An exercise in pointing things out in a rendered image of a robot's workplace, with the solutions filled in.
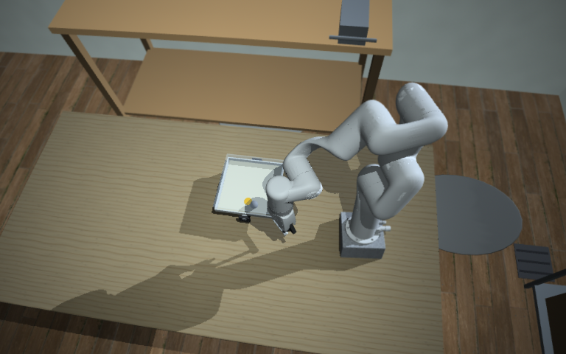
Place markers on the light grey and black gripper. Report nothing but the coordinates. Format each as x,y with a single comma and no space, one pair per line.
287,222

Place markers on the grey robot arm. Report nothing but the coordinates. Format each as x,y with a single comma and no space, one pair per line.
369,125

